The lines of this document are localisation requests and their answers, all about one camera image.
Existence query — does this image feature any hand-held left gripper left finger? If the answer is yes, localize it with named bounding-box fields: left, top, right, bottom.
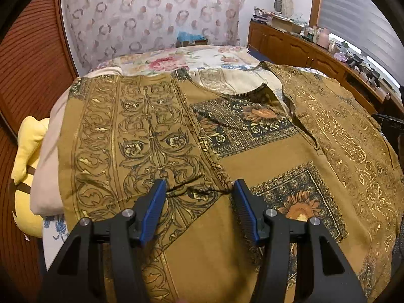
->
left=38, top=179, right=167, bottom=303

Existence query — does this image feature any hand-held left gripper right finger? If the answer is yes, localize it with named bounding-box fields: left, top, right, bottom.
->
left=233, top=179, right=368, bottom=303

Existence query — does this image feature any gold patterned shirt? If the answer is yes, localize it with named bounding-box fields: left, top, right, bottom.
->
left=57, top=61, right=399, bottom=303

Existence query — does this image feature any pink jar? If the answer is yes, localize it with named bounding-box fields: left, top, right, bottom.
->
left=317, top=27, right=331, bottom=49

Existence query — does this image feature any grey window blind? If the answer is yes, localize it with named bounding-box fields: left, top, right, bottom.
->
left=317, top=0, right=404, bottom=86

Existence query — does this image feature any beige blanket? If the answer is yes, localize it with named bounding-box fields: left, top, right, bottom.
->
left=30, top=66, right=123, bottom=217

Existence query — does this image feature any wooden sideboard cabinet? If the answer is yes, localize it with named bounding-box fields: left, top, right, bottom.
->
left=248, top=20, right=404, bottom=123

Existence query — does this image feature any yellow plush toy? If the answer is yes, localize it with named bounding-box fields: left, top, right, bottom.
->
left=11, top=116, right=51, bottom=239

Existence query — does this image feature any cardboard box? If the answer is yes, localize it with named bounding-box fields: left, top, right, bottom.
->
left=271, top=16, right=304, bottom=34

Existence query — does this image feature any floral bed quilt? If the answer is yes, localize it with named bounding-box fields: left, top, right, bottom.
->
left=42, top=45, right=330, bottom=269

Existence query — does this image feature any navy mattress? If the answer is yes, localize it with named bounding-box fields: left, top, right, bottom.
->
left=246, top=47, right=264, bottom=62

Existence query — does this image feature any teal topped box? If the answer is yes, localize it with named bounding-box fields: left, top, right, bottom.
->
left=176, top=31, right=208, bottom=48

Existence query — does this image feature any stack of papers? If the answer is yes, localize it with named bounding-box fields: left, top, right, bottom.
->
left=252, top=6, right=272, bottom=24

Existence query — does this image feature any wooden window frame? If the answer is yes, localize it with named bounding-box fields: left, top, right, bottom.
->
left=309, top=0, right=323, bottom=30

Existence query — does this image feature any ring patterned wall curtain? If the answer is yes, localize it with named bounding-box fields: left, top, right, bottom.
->
left=59, top=0, right=249, bottom=77

